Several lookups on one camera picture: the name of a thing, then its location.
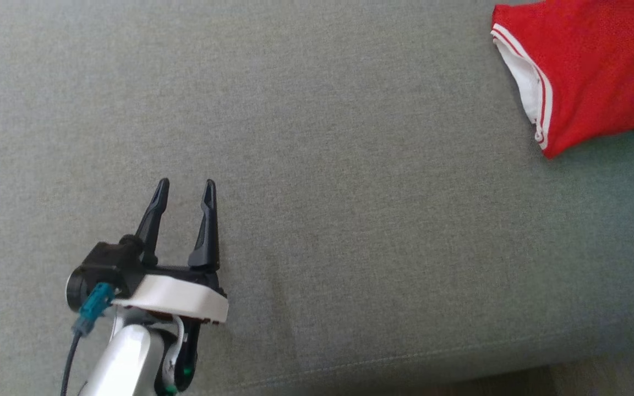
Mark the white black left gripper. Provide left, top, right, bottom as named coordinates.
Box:
left=111, top=177, right=229, bottom=394

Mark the large grey sofa seat cushion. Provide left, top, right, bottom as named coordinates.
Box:
left=0, top=0, right=634, bottom=396

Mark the red white jersey shirt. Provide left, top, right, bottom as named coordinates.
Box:
left=490, top=0, right=634, bottom=160

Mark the left cable blue connector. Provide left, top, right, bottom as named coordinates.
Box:
left=61, top=282, right=117, bottom=396

